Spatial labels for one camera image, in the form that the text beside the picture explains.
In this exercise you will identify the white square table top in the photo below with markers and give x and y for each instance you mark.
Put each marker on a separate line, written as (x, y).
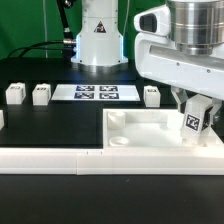
(143, 128)

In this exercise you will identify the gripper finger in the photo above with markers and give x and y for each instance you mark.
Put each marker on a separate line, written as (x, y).
(212, 113)

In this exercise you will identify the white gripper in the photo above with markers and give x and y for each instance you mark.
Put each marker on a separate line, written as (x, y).
(182, 45)

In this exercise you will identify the white sheet with markers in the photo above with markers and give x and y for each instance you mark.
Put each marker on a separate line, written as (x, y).
(72, 92)

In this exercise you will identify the white block at left edge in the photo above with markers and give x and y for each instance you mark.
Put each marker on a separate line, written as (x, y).
(1, 119)

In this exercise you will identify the white L-shaped fence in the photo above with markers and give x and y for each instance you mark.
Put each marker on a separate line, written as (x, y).
(205, 159)

